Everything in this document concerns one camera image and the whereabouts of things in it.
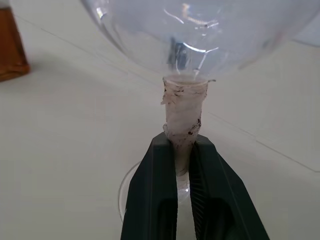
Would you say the clear bottle with brown liquid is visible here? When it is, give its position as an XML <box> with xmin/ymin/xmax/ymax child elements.
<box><xmin>0</xmin><ymin>6</ymin><xmax>31</xmax><ymax>83</ymax></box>

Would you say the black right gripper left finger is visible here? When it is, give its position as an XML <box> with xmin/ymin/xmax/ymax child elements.
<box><xmin>120</xmin><ymin>132</ymin><xmax>179</xmax><ymax>240</ymax></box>

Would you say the clear wine glass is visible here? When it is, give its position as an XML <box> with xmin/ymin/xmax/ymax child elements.
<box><xmin>80</xmin><ymin>0</ymin><xmax>320</xmax><ymax>221</ymax></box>

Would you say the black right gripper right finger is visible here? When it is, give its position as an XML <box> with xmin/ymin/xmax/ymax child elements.
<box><xmin>188</xmin><ymin>136</ymin><xmax>271</xmax><ymax>240</ymax></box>

